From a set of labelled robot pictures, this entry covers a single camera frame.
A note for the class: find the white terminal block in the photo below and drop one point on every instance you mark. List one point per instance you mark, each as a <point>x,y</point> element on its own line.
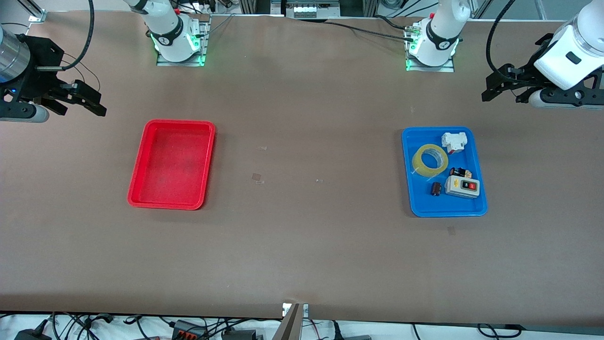
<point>304,10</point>

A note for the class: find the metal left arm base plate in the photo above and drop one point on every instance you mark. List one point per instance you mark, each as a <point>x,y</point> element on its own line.
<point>446,69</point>

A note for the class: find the blue plastic tray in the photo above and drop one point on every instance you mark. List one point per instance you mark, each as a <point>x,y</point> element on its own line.
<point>424,200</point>

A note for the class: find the small black cylindrical component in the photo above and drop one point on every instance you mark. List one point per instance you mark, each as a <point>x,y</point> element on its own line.
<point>436,189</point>

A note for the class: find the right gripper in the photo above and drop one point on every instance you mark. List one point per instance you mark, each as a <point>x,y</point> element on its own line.
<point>41,57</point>

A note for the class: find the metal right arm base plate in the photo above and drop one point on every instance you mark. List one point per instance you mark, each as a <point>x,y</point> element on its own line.
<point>205,42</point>

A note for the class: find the black power adapter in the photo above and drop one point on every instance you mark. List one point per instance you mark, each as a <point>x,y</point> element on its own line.
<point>30,335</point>

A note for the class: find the red plastic tray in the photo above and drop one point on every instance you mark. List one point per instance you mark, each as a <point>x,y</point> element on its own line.
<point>170,165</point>

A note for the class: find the yellow clear tape roll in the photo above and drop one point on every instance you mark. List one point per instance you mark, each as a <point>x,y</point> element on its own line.
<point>416,163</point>

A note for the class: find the small black orange component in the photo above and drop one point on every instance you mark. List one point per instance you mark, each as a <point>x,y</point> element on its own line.
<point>458,172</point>

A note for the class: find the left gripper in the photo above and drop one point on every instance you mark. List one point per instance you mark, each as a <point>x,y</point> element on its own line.
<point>529,69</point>

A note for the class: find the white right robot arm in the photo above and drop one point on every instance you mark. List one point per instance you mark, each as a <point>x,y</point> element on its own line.
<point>170,40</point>

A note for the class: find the black orange power strip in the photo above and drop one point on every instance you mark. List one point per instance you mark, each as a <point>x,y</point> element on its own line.
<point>186,330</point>

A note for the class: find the metal table edge clamp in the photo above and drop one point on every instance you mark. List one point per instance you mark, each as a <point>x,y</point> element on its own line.
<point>304,309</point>

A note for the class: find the white plug adapter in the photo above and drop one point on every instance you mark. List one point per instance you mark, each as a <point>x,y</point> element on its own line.
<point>453,140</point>

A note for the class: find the grey push button switch box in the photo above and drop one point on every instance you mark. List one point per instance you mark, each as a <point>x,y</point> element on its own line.
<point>455,188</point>

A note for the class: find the black box under table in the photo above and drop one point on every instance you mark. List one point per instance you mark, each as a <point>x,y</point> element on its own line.
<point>238,335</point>

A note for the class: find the aluminium frame rack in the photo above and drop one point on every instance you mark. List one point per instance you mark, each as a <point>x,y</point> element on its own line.
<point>354,7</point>

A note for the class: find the grey support post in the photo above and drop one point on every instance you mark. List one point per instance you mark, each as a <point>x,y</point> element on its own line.
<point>289,328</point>

